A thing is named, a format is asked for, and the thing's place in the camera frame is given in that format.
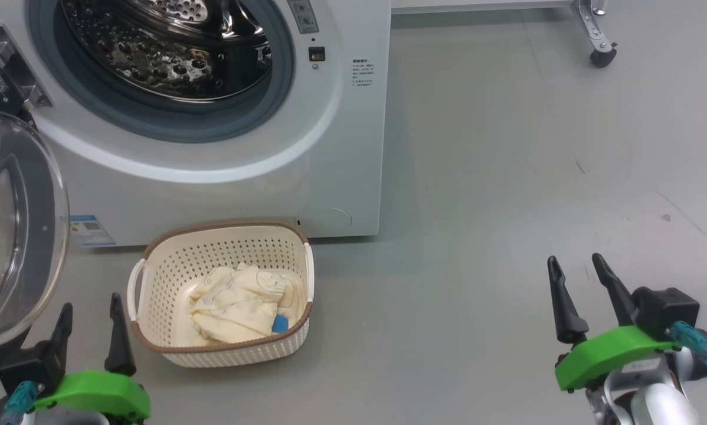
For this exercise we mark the grey rubber door gasket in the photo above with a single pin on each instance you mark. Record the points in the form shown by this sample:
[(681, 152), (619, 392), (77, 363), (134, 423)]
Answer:
[(94, 121)]

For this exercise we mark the white front-load washing machine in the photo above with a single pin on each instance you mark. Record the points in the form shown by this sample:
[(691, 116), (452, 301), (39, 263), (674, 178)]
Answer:
[(212, 200)]

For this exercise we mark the washing machine glass door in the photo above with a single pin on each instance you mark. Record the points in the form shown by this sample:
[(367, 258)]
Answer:
[(35, 236)]

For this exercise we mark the white partition panel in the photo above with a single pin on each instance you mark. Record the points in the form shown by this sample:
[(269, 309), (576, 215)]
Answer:
[(477, 5)]

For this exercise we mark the stainless steel washing machine drum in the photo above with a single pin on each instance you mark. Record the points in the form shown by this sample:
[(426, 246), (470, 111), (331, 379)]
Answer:
[(164, 59)]

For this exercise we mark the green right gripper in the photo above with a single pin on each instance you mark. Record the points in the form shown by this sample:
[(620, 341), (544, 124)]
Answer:
[(601, 354)]

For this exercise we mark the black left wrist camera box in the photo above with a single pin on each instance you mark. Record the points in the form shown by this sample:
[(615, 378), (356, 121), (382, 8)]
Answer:
[(26, 369)]

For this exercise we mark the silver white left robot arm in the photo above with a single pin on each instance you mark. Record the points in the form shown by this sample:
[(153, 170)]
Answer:
[(64, 419)]

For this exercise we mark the small black text sticker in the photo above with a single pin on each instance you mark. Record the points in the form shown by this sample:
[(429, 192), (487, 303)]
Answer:
[(363, 72)]

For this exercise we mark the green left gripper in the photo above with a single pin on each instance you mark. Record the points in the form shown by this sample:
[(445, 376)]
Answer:
[(94, 392)]

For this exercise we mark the grey pictogram warning label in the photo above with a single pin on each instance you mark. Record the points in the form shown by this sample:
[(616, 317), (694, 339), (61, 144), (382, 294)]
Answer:
[(303, 16)]

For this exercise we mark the cream perforated basket brown rim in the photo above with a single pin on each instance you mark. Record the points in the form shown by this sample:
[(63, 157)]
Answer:
[(212, 248)]

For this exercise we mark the grey partition stand with caster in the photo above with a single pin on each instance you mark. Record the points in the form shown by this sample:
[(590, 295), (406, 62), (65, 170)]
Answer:
[(595, 29)]

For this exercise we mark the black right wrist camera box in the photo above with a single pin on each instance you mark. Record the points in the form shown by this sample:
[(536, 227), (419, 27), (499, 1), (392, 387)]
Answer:
[(666, 310)]

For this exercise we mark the black door latch socket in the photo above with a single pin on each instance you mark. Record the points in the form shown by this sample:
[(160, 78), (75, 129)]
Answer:
[(316, 54)]

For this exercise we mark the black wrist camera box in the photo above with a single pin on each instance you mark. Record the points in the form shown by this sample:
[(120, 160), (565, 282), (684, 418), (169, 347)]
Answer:
[(26, 369), (666, 310)]

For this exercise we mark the blue energy label sticker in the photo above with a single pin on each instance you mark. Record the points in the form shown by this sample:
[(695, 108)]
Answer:
[(92, 230)]

